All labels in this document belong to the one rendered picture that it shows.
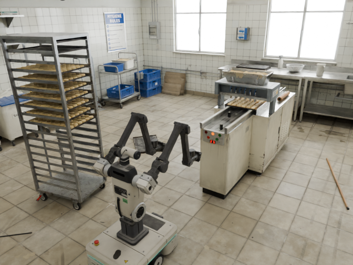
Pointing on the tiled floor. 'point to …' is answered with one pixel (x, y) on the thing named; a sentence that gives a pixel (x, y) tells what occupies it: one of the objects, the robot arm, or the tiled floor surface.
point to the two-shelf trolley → (118, 83)
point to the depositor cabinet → (267, 132)
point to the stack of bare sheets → (142, 143)
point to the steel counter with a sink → (323, 110)
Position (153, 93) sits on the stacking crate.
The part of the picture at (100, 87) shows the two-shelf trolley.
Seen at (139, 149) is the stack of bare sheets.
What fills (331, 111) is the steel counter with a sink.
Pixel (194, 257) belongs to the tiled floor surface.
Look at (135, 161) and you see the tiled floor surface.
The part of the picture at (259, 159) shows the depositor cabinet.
